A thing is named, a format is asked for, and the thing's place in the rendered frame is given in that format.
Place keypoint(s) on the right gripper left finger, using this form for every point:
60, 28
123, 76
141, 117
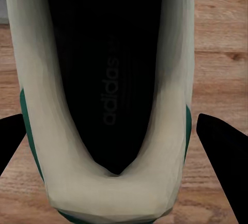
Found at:
12, 132

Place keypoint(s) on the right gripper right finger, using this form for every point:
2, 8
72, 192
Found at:
227, 149

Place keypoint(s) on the gym shoe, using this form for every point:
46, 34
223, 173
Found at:
106, 92

